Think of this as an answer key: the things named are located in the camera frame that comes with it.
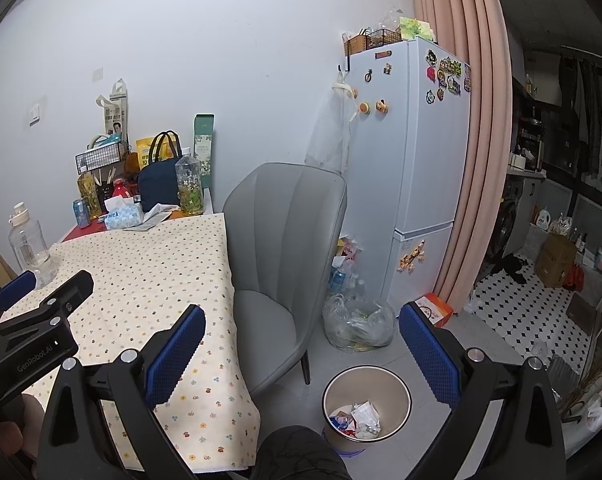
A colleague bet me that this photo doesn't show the cream trash bin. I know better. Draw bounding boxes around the cream trash bin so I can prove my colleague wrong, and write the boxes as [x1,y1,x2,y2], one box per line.
[322,365,413,454]

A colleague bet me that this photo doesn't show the white tissue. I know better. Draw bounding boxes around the white tissue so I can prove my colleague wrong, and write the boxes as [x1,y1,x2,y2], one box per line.
[352,401,381,440]

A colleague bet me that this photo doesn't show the red snack wrapper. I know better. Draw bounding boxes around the red snack wrapper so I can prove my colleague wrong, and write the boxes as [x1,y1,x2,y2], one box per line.
[329,405,357,438]

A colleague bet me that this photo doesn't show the clear plastic trash bag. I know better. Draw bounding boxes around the clear plastic trash bag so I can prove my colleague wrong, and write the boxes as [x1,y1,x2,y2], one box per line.
[322,294,397,352]

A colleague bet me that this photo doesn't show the person's left hand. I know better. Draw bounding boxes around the person's left hand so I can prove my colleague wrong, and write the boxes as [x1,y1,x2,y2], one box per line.
[0,393,44,463]

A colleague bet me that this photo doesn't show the large clear water jug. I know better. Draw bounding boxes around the large clear water jug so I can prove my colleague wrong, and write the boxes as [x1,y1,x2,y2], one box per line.
[8,203,58,288]

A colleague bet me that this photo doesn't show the orange white cardboard box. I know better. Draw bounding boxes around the orange white cardboard box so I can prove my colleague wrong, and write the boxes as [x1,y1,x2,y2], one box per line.
[415,292,454,328]

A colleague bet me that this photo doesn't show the floral cream tablecloth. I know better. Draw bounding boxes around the floral cream tablecloth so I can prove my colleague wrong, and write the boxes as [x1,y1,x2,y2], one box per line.
[4,214,260,474]

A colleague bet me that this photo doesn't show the blue soda can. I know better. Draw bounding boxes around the blue soda can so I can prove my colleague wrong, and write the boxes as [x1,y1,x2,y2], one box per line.
[72,198,92,229]

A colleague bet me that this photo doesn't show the blue tissue pack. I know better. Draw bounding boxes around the blue tissue pack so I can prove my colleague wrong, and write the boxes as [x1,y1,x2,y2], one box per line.
[104,196,144,231]

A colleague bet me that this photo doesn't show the small tea bottle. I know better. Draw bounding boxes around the small tea bottle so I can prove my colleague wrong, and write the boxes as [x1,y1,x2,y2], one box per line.
[77,171,102,220]

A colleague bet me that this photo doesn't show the black pen holder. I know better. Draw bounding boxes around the black pen holder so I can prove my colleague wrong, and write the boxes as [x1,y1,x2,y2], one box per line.
[96,182,114,214]

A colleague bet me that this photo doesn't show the white bag of recyclables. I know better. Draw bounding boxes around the white bag of recyclables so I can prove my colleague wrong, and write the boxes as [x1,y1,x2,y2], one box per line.
[328,236,363,296]

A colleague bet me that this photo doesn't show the navy lunch bag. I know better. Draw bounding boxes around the navy lunch bag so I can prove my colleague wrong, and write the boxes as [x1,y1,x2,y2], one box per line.
[138,130,183,212]

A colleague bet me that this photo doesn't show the brown cardboard box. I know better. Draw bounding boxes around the brown cardboard box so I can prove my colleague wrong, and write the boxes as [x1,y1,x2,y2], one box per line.
[535,233,576,288]

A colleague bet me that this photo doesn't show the large tea bottle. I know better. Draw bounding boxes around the large tea bottle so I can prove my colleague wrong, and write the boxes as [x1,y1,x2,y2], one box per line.
[175,148,203,216]

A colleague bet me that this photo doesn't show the grey upholstered chair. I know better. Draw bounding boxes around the grey upholstered chair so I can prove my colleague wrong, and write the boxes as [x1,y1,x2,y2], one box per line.
[223,162,348,396]

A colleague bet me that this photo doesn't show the yellow snack bag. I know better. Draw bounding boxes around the yellow snack bag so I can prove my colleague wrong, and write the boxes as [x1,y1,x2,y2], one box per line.
[135,133,181,169]

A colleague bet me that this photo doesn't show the white tote bag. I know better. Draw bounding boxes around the white tote bag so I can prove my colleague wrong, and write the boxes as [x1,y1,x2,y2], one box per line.
[96,78,129,143]

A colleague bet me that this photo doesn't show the green tall box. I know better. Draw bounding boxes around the green tall box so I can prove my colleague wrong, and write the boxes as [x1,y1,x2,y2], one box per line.
[194,114,214,188]

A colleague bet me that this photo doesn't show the white refrigerator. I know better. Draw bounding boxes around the white refrigerator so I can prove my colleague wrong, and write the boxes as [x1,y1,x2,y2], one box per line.
[342,38,470,309]

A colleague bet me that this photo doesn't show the wicker baskets on fridge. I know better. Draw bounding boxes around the wicker baskets on fridge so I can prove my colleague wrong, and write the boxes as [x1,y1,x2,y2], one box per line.
[343,28,402,56]

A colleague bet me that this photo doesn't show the pink curtain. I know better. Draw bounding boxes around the pink curtain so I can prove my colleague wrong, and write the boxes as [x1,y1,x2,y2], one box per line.
[407,0,515,316]

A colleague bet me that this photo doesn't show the black wire basket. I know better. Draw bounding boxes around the black wire basket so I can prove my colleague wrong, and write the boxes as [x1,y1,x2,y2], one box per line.
[76,142,128,174]

